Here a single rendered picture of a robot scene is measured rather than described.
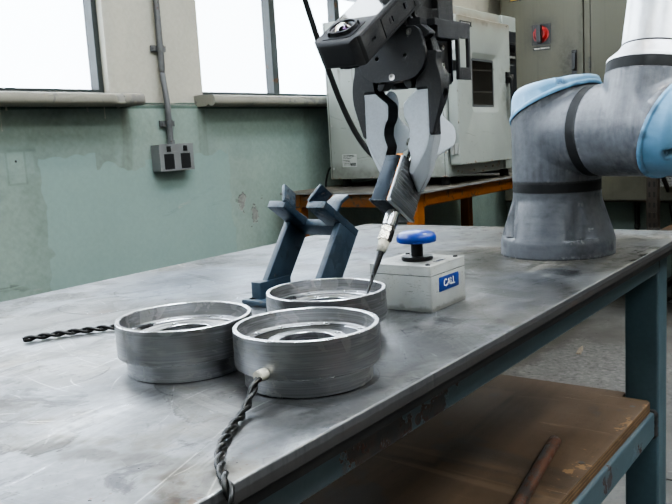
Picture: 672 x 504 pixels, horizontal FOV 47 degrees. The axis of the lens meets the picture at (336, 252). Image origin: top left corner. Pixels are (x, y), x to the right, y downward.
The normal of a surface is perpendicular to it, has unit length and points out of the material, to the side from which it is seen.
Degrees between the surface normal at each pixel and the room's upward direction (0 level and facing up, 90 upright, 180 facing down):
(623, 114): 77
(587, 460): 0
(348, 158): 90
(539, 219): 72
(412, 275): 90
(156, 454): 0
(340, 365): 90
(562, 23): 90
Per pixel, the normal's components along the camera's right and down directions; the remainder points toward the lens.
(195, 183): 0.80, 0.04
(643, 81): -0.51, -0.05
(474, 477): -0.06, -0.99
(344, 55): -0.48, 0.65
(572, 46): -0.59, 0.15
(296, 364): -0.11, 0.15
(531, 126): -0.79, 0.11
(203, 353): 0.43, 0.11
